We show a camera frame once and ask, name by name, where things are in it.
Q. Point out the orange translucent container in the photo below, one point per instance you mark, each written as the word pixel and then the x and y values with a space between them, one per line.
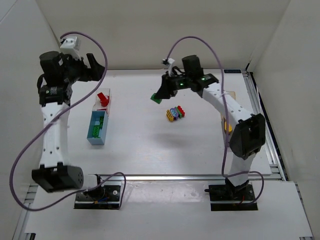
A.
pixel 228 104

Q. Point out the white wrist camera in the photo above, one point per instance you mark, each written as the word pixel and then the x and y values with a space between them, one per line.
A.
pixel 71 46
pixel 169 63

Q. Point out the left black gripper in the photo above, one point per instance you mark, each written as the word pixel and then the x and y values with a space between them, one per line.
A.
pixel 85 71

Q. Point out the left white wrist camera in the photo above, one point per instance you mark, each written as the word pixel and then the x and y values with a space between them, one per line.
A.
pixel 71 46

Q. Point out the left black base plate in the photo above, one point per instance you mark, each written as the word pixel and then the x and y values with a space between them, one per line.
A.
pixel 105 197

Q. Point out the blue container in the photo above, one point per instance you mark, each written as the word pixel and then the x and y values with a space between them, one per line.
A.
pixel 102 139

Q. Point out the yellow purple green lego stack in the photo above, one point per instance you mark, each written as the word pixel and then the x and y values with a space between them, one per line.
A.
pixel 175 113

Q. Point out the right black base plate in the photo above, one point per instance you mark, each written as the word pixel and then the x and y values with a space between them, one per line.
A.
pixel 222 200

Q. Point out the red green top lego stack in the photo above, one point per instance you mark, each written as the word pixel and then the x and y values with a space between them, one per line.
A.
pixel 154 99

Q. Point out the grey translucent container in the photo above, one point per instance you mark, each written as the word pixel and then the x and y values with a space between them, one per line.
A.
pixel 225 134

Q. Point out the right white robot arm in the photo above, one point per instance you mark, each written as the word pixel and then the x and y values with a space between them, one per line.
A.
pixel 248 130

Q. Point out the yellow round lego brick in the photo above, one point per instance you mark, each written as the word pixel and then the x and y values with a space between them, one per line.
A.
pixel 227 128

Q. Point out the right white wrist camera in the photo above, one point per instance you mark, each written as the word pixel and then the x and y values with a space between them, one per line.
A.
pixel 169 63

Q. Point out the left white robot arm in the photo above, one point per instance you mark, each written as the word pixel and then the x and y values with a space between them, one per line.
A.
pixel 60 71

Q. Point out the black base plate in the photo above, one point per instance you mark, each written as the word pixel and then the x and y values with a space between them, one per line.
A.
pixel 105 197
pixel 222 200

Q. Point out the red lego brick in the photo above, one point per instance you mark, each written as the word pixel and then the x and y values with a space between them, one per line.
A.
pixel 104 99

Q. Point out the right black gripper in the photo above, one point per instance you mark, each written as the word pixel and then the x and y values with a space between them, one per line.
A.
pixel 169 83

